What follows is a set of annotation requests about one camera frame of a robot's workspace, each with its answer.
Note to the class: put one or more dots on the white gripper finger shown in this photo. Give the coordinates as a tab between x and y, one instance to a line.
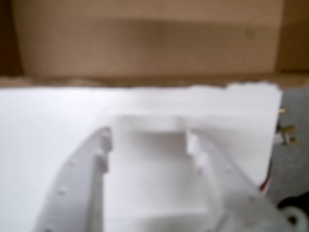
72	188
229	188

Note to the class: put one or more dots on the brown cardboard box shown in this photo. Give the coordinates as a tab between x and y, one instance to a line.
144	48

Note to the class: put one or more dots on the small circuit board with connectors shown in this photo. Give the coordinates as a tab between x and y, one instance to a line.
288	135

